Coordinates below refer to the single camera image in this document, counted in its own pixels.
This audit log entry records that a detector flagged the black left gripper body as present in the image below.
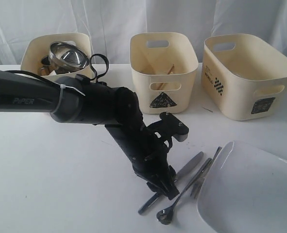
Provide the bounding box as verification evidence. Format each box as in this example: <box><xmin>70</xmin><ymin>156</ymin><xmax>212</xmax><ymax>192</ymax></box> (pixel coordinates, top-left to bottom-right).
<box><xmin>104</xmin><ymin>121</ymin><xmax>177</xmax><ymax>183</ymax></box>

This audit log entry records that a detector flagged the steel table knife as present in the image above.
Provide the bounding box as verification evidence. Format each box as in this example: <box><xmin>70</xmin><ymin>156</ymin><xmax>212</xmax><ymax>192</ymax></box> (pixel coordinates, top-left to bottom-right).
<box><xmin>138</xmin><ymin>151</ymin><xmax>204</xmax><ymax>215</ymax></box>

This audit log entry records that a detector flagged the dark wooden chopstick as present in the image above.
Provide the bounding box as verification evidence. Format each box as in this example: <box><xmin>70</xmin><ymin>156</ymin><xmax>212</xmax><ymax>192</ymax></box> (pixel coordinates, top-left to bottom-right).
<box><xmin>156</xmin><ymin>64</ymin><xmax>174</xmax><ymax>90</ymax></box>

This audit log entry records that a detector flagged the stainless steel bowl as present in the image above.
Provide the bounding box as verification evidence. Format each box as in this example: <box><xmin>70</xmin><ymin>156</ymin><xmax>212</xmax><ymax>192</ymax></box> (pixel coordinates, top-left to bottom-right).
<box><xmin>48</xmin><ymin>41</ymin><xmax>89</xmax><ymax>73</ymax></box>

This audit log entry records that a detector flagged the steel mug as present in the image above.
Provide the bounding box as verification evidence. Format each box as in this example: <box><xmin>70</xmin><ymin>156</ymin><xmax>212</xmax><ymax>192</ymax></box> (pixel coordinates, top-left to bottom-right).
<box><xmin>38</xmin><ymin>55</ymin><xmax>51</xmax><ymax>76</ymax></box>

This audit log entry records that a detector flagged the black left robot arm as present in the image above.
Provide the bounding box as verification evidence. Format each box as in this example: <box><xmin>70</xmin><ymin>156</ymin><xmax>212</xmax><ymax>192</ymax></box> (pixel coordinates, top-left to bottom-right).
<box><xmin>0</xmin><ymin>70</ymin><xmax>179</xmax><ymax>199</ymax></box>

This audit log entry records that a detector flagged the steel spoon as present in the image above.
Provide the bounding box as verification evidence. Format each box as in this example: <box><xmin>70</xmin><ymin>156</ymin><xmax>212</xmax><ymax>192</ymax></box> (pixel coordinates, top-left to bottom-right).
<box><xmin>156</xmin><ymin>158</ymin><xmax>213</xmax><ymax>225</ymax></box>

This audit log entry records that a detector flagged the steel fork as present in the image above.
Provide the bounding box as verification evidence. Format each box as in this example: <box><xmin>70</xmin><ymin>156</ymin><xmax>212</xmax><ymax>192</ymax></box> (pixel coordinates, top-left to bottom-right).
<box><xmin>190</xmin><ymin>147</ymin><xmax>222</xmax><ymax>199</ymax></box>

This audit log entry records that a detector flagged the white rectangular plate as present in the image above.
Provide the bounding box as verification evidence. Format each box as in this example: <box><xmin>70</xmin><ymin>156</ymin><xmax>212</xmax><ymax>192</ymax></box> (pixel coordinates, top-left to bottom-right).
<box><xmin>197</xmin><ymin>141</ymin><xmax>287</xmax><ymax>233</ymax></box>

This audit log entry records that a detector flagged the cream bin with triangle mark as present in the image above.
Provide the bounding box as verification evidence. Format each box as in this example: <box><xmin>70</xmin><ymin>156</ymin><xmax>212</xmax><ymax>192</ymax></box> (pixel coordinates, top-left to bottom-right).
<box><xmin>130</xmin><ymin>32</ymin><xmax>199</xmax><ymax>114</ymax></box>

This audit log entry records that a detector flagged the cream bin with square mark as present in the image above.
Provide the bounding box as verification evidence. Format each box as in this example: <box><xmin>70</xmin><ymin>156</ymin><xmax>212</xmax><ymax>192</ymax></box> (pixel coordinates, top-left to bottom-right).
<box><xmin>201</xmin><ymin>33</ymin><xmax>287</xmax><ymax>121</ymax></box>

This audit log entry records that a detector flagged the white background curtain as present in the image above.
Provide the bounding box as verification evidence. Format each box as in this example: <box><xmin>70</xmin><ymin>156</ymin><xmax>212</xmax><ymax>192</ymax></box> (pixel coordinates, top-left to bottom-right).
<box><xmin>0</xmin><ymin>0</ymin><xmax>287</xmax><ymax>65</ymax></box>

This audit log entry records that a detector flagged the cream bin with circle mark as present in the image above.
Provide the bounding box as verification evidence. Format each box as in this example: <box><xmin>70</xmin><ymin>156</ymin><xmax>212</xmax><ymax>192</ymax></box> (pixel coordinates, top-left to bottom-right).
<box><xmin>20</xmin><ymin>33</ymin><xmax>93</xmax><ymax>81</ymax></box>

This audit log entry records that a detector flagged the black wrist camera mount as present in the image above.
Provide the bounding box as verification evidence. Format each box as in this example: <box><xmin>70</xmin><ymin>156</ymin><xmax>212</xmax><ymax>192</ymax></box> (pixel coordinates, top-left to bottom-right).
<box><xmin>155</xmin><ymin>112</ymin><xmax>189</xmax><ymax>149</ymax></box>

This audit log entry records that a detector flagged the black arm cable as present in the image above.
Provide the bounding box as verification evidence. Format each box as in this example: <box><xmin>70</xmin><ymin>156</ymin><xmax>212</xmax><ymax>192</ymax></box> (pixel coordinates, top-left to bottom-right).
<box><xmin>2</xmin><ymin>53</ymin><xmax>109</xmax><ymax>84</ymax></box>

